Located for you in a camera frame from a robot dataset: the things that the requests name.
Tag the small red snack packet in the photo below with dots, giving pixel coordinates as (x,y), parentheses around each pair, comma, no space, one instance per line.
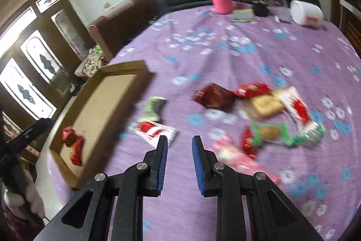
(249,142)
(77,152)

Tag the wooden door with glass panes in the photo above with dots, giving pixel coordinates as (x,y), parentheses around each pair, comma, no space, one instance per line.
(42,60)

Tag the clear biscuit packet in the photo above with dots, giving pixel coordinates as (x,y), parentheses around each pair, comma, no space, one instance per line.
(265,107)

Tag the brown armchair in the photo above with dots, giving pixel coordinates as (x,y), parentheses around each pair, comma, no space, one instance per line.
(124,20)

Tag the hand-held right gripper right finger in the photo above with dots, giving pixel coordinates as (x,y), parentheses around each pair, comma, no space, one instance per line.
(197,164)

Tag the green-edged biscuit packet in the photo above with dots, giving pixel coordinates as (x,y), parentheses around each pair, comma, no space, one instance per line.
(270,132)

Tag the small patterned box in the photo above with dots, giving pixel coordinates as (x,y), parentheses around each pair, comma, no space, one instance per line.
(243,15)

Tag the purple floral tablecloth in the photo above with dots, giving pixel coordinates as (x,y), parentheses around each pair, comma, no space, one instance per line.
(225,54)

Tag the wall switch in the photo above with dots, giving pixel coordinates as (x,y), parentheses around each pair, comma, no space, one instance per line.
(106,5)

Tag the patterned cushion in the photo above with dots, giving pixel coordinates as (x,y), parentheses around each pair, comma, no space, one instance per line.
(91,61)

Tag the green and white snack packet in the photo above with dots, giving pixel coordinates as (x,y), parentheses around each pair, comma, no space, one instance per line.
(310,133)
(153,109)

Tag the pink snack packet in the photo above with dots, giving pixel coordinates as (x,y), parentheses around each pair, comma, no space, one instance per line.
(239,159)

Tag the person's left hand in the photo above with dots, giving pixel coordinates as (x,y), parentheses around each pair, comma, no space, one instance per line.
(33,198)

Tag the white plastic container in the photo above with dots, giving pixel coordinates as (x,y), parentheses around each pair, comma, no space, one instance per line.
(306,13)

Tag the dark red snack packet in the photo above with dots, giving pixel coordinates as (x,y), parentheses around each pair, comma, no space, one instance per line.
(215,97)

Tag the shallow cardboard box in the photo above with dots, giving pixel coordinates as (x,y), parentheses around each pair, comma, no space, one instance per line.
(104,105)

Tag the small grey item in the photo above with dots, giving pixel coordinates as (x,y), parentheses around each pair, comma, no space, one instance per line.
(282,19)

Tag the black pouch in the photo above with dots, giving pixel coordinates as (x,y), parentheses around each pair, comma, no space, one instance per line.
(261,9)

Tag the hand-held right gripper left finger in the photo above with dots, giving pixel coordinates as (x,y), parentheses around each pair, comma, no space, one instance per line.
(163,164)

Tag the red foil packet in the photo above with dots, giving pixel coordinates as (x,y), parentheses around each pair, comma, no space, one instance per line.
(69,135)

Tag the large red and white packet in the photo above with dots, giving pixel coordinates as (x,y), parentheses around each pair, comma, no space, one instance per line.
(296,108)

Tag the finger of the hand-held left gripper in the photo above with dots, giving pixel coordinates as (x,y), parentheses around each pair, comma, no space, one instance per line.
(33,129)

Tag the clear glass bowl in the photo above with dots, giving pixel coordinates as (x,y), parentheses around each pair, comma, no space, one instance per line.
(276,1)

